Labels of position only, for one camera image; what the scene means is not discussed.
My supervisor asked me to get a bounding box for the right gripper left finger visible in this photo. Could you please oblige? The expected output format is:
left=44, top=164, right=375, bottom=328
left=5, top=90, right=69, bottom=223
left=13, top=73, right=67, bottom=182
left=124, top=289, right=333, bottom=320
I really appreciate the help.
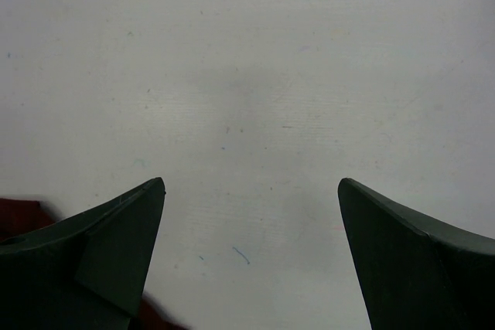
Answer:
left=1, top=178, right=166, bottom=329

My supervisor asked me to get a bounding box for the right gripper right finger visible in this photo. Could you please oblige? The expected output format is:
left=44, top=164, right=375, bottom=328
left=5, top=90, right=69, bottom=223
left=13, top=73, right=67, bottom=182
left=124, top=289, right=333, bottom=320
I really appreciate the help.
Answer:
left=338, top=178, right=494, bottom=329

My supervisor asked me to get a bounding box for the dark red t-shirt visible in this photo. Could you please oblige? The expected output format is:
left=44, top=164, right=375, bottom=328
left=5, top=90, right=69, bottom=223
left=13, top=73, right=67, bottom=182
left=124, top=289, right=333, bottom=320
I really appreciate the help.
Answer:
left=1, top=199, right=187, bottom=330

